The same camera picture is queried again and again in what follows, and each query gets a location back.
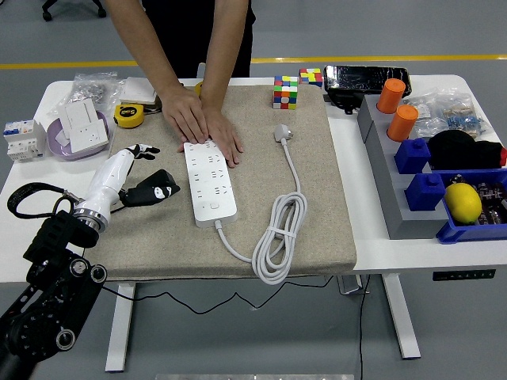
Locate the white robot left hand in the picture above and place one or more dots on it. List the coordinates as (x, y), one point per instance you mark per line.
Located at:
(107, 174)

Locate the person's left hand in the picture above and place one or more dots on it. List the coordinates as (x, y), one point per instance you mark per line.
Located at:
(223, 134)

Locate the person's right hand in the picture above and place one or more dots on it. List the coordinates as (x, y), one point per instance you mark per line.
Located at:
(182, 115)

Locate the white power strip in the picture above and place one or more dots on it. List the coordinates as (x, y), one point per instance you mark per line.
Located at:
(210, 186)

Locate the black plug adapter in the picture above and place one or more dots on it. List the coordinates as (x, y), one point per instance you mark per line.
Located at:
(164, 178)

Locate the person's left forearm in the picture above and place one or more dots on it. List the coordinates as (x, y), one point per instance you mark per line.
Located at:
(222, 47)

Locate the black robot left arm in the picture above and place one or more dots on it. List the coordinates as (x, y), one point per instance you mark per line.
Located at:
(51, 285)

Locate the person's right forearm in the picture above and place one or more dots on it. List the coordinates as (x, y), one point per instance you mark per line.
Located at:
(138, 35)

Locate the white grey strip plug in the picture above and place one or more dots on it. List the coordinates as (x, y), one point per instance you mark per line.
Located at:
(282, 132)

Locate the grey stepped block board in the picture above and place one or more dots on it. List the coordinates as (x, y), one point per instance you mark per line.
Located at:
(390, 186)

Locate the yellow black tape measure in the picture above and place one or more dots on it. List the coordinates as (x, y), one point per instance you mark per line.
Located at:
(198, 89)
(128, 116)

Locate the grey-brown fabric mat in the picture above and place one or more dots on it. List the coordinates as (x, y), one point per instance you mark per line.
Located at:
(253, 118)

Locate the purple bowl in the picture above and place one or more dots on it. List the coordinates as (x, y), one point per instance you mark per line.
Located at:
(59, 152)

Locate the small white plastic piece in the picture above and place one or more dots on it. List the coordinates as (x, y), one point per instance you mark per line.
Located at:
(62, 140)

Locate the white plastic panel box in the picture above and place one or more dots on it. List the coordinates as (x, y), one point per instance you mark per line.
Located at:
(79, 112)

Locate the large Rubik's cube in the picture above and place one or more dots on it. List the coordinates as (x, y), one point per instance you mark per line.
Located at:
(285, 93)

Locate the person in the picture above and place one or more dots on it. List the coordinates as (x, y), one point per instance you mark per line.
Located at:
(190, 31)

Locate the clear bag metal screws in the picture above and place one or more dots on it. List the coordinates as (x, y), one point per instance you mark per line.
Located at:
(91, 91)

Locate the white circuit breaker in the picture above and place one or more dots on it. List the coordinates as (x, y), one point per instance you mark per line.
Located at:
(24, 140)

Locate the small Rubik's cube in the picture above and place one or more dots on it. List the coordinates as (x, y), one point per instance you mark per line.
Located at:
(311, 77)

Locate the black plastic holder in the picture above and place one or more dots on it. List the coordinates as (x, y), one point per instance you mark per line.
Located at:
(344, 101)

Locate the glossy black wrapped box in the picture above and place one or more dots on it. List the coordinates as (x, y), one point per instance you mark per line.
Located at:
(356, 77)

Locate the black office chair base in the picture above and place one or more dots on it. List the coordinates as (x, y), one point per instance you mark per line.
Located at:
(73, 6)

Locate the white table leg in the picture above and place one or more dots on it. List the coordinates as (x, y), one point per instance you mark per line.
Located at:
(402, 316)
(119, 328)

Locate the orange plastic cylinder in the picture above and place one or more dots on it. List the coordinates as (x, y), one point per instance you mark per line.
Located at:
(391, 95)
(402, 122)

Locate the blue plastic block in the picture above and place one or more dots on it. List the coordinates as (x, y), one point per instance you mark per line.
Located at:
(412, 156)
(425, 192)

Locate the clear bag white parts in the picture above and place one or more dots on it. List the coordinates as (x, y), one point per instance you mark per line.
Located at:
(421, 115)

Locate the black cloth with red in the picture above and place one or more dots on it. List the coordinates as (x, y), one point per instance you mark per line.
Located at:
(459, 150)

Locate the clear bag blue resistors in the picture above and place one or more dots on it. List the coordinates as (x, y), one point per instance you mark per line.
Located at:
(463, 116)

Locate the yellow lemon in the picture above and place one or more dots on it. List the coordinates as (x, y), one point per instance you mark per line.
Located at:
(462, 204)

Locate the blue plastic bin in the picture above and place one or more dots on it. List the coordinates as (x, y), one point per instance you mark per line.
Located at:
(455, 233)

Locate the dark brown capacitors pile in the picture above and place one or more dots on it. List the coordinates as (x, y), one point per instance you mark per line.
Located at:
(493, 202)

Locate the black table control panel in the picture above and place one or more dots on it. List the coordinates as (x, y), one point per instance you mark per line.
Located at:
(463, 275)

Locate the white wall socket panel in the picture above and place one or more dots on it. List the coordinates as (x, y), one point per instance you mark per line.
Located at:
(89, 136)

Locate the white wall switch panel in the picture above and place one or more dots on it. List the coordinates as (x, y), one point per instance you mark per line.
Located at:
(136, 91)

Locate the grey metal table bracket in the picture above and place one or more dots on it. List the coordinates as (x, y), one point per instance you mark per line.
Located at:
(350, 285)

